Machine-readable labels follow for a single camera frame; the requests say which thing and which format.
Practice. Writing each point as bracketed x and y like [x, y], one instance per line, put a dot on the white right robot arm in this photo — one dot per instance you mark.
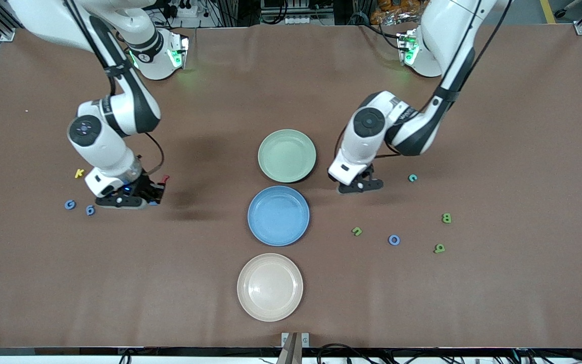
[114, 146]

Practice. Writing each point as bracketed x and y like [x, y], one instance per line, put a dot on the orange foil snack bag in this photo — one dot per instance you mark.
[397, 12]

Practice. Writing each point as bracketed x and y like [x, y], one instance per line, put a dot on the blue round plate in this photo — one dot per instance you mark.
[278, 216]

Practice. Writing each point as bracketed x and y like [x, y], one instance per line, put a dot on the green letter u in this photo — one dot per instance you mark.
[356, 234]

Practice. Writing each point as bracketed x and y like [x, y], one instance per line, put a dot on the blue letter G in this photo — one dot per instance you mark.
[66, 205]

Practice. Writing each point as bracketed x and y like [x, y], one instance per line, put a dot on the long white power strip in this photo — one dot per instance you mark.
[298, 20]

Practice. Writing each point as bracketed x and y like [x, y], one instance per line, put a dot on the blue letter O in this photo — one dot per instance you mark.
[390, 240]

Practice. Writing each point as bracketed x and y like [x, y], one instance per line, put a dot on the small metal mounting bracket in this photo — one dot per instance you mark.
[295, 341]

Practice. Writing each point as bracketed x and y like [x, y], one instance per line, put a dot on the blue number nine piece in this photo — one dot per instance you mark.
[92, 212]

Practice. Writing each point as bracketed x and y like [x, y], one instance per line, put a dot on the light green round plate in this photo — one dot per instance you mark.
[287, 155]

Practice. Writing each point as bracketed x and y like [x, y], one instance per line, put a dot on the beige round plate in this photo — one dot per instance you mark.
[270, 287]

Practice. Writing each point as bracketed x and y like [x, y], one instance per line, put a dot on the green number nine piece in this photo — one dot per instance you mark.
[436, 250]

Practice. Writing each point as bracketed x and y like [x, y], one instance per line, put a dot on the yellow letter K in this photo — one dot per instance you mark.
[79, 174]

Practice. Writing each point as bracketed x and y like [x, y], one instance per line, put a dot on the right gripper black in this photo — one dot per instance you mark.
[145, 185]

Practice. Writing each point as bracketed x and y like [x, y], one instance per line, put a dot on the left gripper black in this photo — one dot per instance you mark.
[367, 173]

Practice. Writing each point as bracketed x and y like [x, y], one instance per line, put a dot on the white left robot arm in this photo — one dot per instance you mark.
[442, 30]

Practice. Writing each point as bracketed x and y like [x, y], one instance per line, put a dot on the white power strip with plugs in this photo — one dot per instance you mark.
[185, 7]

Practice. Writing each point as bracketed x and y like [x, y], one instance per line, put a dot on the green letter B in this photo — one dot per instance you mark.
[446, 218]

